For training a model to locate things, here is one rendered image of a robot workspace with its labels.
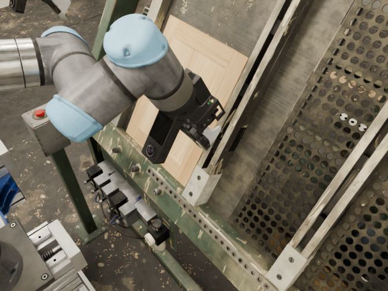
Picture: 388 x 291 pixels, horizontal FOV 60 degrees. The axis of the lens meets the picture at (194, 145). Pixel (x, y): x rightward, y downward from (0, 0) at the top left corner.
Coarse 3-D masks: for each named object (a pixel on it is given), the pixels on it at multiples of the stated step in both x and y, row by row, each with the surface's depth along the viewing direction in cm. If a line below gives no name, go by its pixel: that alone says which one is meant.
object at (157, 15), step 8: (152, 0) 121; (160, 0) 119; (168, 0) 120; (152, 8) 121; (160, 8) 119; (152, 16) 121; (160, 16) 121; (160, 24) 123; (128, 112) 138; (112, 120) 139; (120, 120) 137
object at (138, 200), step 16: (112, 160) 140; (96, 176) 140; (112, 176) 141; (128, 176) 133; (112, 192) 133; (128, 192) 135; (144, 192) 127; (112, 208) 132; (128, 208) 127; (144, 208) 130; (160, 208) 122; (112, 224) 141; (128, 224) 130; (160, 224) 120; (160, 240) 123
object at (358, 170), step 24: (384, 120) 73; (360, 144) 77; (384, 144) 74; (360, 168) 77; (336, 192) 82; (360, 192) 83; (312, 216) 84; (336, 216) 81; (312, 240) 85; (288, 264) 89
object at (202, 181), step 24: (288, 0) 87; (312, 0) 88; (288, 24) 86; (264, 48) 92; (288, 48) 93; (264, 72) 92; (240, 96) 98; (240, 120) 98; (216, 144) 103; (216, 168) 105; (192, 192) 109
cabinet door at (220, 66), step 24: (168, 24) 120; (192, 48) 113; (216, 48) 107; (216, 72) 108; (240, 72) 102; (144, 96) 129; (216, 96) 108; (144, 120) 130; (216, 120) 108; (192, 144) 115; (168, 168) 123; (192, 168) 116
